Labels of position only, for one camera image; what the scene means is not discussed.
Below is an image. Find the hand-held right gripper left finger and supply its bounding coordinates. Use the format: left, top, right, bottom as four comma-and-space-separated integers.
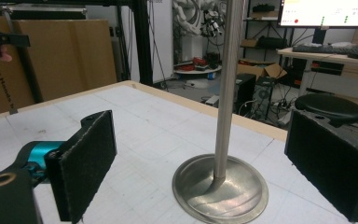
45, 109, 118, 224

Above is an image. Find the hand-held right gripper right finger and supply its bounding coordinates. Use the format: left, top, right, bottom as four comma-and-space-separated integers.
284, 108, 358, 223

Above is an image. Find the metal pole stand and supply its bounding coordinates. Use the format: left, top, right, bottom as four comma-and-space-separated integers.
172, 0, 269, 224

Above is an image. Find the grey leaning metal bar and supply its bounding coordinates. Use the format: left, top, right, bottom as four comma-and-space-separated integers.
2, 8, 45, 105

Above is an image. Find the black round stool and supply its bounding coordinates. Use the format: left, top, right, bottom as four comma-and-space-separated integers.
294, 92, 358, 129

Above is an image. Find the large cardboard sheet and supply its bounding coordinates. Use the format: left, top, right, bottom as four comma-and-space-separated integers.
0, 15, 117, 119

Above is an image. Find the black computer tower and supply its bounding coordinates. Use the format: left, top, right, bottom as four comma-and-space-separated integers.
234, 73, 257, 114
251, 76, 276, 121

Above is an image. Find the light wooden desk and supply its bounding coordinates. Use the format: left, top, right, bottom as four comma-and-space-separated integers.
276, 46, 358, 98

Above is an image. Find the black keyboard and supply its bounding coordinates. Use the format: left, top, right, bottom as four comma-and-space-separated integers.
292, 44, 358, 57

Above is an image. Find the flat open cardboard box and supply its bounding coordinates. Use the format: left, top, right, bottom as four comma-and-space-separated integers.
237, 60, 289, 80

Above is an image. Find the white object on desk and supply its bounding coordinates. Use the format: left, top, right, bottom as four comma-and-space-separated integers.
329, 41, 356, 49

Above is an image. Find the black shelf rack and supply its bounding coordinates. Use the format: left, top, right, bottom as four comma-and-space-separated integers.
244, 0, 289, 63

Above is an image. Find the computer monitor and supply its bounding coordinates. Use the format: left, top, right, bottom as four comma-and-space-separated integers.
278, 0, 358, 30

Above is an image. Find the round white platform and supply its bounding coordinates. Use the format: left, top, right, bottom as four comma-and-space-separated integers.
172, 64, 224, 77

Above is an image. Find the white robot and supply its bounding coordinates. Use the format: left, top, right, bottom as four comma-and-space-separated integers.
172, 0, 228, 63

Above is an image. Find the black frame post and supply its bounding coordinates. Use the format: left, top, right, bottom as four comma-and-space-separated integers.
131, 0, 154, 87

